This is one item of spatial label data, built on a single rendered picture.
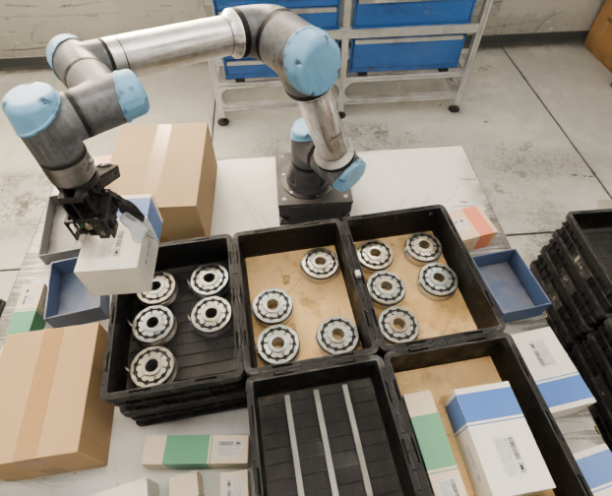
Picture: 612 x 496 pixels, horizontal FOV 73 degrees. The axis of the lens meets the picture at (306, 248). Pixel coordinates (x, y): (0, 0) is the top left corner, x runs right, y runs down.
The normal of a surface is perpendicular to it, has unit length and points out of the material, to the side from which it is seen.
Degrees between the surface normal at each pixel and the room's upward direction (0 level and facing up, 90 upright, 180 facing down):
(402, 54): 90
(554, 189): 0
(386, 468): 0
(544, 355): 0
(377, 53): 90
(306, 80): 85
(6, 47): 90
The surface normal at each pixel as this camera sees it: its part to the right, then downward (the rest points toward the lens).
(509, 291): 0.00, -0.60
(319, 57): 0.59, 0.58
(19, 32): 0.08, 0.80
